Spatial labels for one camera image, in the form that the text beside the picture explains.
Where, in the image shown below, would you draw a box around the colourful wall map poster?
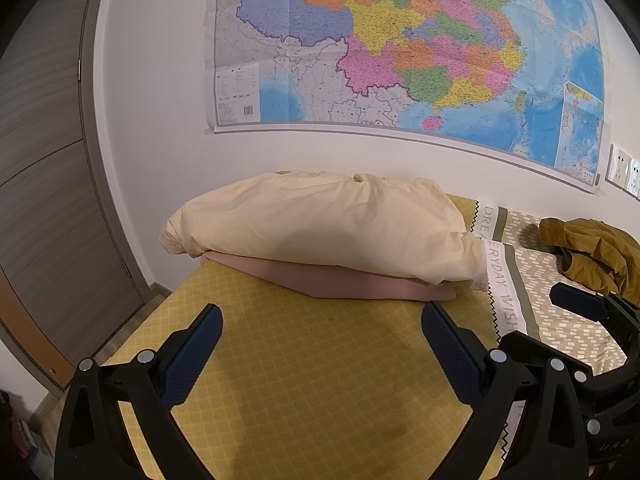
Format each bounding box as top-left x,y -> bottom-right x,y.
202,0 -> 610,197

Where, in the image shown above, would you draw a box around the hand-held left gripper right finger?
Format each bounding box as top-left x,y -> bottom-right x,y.
421,301 -> 608,480

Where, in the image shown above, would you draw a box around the cream large jacket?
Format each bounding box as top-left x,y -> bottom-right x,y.
159,172 -> 488,292

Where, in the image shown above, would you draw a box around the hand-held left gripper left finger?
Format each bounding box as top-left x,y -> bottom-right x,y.
54,303 -> 224,480

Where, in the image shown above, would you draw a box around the grey wooden door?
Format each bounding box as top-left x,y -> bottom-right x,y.
0,0 -> 151,392

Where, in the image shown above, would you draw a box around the olive brown garment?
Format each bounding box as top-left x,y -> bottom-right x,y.
539,217 -> 640,296

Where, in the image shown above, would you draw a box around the pink pants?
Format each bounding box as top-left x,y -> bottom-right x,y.
200,251 -> 457,303

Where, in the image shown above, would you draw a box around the yellow patterned bed sheet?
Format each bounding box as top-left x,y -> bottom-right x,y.
97,170 -> 640,480

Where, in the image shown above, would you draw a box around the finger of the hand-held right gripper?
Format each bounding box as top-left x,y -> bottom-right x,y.
550,282 -> 640,348
500,330 -> 596,392

